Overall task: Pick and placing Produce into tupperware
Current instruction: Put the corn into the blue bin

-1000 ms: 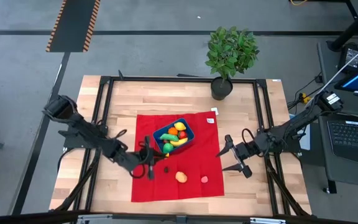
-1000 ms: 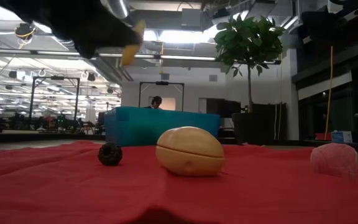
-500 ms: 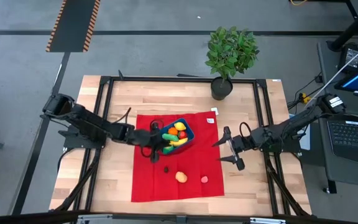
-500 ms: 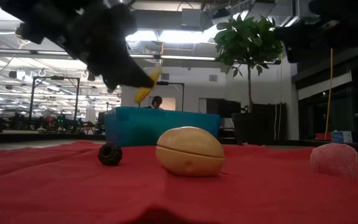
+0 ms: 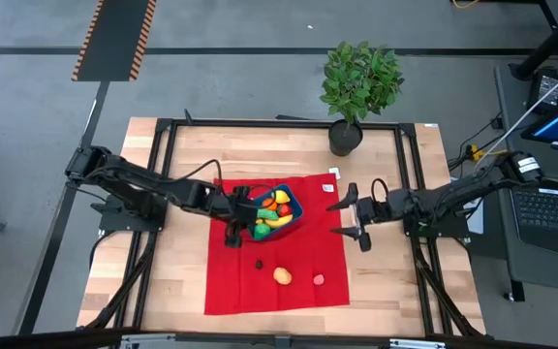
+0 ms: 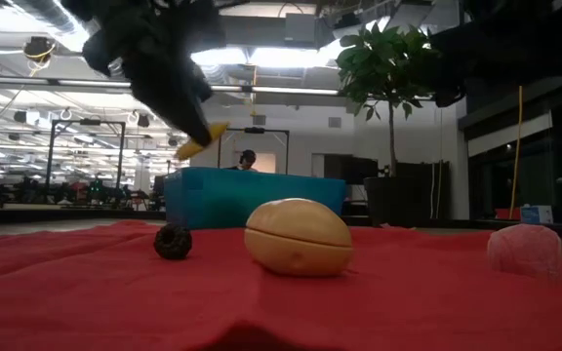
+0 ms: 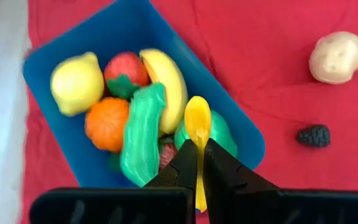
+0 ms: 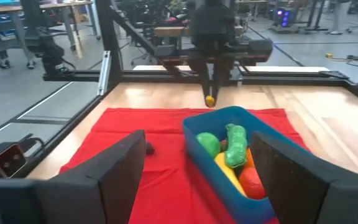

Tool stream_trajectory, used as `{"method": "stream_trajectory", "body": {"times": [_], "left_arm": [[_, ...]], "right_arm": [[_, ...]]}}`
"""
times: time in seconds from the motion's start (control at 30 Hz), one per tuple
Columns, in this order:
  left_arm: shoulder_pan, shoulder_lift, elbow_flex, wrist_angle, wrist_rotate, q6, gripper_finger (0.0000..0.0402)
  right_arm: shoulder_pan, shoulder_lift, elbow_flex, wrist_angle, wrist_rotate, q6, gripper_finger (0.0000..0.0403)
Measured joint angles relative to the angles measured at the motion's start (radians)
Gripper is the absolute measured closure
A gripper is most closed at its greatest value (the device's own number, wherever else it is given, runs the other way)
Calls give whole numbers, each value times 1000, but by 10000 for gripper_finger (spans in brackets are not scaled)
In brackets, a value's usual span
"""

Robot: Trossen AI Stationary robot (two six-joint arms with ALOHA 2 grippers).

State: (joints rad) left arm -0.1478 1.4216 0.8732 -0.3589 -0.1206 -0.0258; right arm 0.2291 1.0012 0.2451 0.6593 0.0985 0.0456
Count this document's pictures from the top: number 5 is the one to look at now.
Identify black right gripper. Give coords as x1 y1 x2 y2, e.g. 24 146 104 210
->
325 181 393 254

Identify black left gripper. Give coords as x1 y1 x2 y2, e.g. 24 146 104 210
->
209 184 262 250

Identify yellow toy banana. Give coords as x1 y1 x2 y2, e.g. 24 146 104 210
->
256 213 295 230

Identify blue plastic tupperware container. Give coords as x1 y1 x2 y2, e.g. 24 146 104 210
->
246 182 305 243

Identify tan toy potato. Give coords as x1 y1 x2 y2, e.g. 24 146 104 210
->
272 267 294 287

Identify black plant pot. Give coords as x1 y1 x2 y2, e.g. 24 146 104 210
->
327 118 364 158

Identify red cloth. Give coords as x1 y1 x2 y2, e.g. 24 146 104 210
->
203 174 351 316

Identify green artificial plant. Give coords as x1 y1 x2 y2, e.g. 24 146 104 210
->
319 40 406 125

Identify grey desk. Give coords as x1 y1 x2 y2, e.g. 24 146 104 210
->
494 60 558 301

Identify black laptop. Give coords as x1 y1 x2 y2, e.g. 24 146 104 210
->
495 174 558 258

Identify black orange striped floor mat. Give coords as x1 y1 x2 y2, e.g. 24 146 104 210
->
71 0 158 82

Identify black crossbar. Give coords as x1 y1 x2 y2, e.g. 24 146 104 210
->
0 328 558 349

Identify black power adapter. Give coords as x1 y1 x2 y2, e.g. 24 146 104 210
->
525 66 558 115

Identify black stand legs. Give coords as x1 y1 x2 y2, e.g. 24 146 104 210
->
509 0 558 81

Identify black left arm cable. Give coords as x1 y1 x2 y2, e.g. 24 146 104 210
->
174 158 226 195

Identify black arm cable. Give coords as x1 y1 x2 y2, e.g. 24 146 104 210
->
174 158 226 195
370 177 391 207

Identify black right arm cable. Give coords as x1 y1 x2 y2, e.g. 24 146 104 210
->
370 177 391 207

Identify black aluminium table frame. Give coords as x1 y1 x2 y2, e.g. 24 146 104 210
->
77 109 486 340

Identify silver metal bracket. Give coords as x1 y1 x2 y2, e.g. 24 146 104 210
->
119 333 177 349
388 338 448 349

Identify yellow floor cable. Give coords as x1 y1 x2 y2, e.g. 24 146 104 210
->
470 144 508 164

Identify black floor cable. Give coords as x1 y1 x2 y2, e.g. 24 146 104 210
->
447 111 506 172

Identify white cable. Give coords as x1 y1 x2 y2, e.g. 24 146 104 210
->
475 57 558 164

